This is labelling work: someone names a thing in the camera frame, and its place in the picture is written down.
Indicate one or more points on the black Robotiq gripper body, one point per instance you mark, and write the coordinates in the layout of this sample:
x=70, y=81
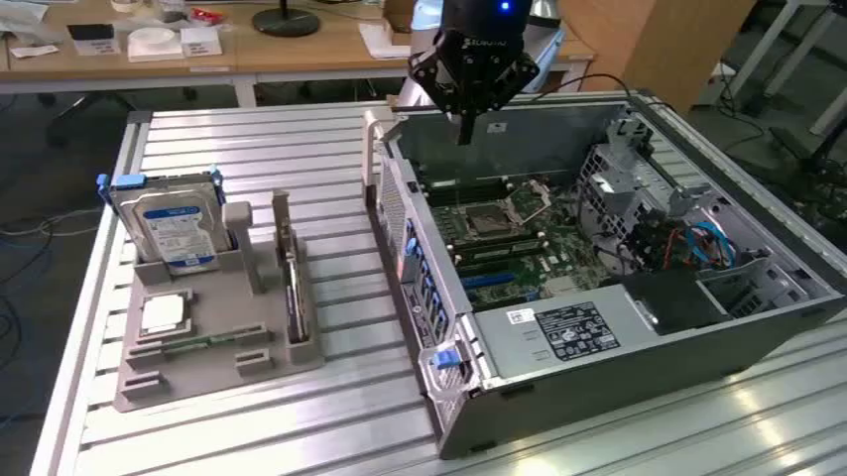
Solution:
x=479, y=20

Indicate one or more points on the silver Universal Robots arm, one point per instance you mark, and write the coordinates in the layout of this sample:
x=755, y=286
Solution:
x=414, y=94

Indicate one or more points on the white paper stack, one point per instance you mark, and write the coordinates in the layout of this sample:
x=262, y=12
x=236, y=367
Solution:
x=385, y=42

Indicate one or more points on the wooden cabinet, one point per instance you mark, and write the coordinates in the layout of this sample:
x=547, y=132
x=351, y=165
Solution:
x=662, y=49

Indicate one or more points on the wooden desk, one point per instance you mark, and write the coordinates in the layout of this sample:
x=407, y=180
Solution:
x=285, y=52

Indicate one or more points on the black round lamp base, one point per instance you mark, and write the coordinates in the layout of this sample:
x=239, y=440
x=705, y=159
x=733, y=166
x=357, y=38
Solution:
x=286, y=22

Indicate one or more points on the metal socket cover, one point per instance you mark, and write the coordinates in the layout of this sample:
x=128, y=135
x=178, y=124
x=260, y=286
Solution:
x=530, y=198

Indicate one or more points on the grey metal disk bay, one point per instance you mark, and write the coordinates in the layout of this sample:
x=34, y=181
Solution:
x=629, y=183

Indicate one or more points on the CPU socket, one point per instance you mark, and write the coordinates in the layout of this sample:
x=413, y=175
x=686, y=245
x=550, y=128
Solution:
x=489, y=222

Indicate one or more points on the plain white labelled box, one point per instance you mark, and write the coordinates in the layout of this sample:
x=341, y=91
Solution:
x=200, y=42

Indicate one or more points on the red packet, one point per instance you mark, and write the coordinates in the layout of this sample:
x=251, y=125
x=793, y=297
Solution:
x=207, y=15

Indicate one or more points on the white box with round bowl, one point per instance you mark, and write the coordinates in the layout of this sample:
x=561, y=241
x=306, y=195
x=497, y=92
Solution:
x=155, y=44

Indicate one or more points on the blue expansion slot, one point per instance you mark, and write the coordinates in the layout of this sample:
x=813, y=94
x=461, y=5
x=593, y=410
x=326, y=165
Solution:
x=489, y=281

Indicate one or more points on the black chair base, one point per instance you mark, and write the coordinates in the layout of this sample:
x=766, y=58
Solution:
x=801, y=144

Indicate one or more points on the white tape roll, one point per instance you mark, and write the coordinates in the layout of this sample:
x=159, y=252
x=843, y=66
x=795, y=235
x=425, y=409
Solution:
x=124, y=4

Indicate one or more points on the hard disk with blue caddy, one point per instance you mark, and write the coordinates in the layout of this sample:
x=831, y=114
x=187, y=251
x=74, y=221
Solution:
x=172, y=228

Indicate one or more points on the white box with black top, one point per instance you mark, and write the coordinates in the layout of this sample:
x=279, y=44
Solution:
x=94, y=39

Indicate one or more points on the grey power supply unit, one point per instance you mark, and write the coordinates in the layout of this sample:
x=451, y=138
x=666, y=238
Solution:
x=562, y=327

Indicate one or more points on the blue case latch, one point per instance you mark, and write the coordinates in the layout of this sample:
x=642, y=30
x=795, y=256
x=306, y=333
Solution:
x=445, y=360

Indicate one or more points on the white paper label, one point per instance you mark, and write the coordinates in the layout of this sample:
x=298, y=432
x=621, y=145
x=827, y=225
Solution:
x=34, y=51

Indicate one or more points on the grey open PC case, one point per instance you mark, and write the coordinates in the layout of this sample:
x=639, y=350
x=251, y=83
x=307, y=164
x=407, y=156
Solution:
x=595, y=377

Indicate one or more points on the silver CPU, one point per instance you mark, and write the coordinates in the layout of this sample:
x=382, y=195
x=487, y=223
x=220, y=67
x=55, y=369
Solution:
x=162, y=313

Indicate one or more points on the grey plastic parts rack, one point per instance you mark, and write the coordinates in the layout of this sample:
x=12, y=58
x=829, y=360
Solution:
x=219, y=357

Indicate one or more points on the white desk frame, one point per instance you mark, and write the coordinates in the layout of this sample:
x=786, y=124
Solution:
x=794, y=44

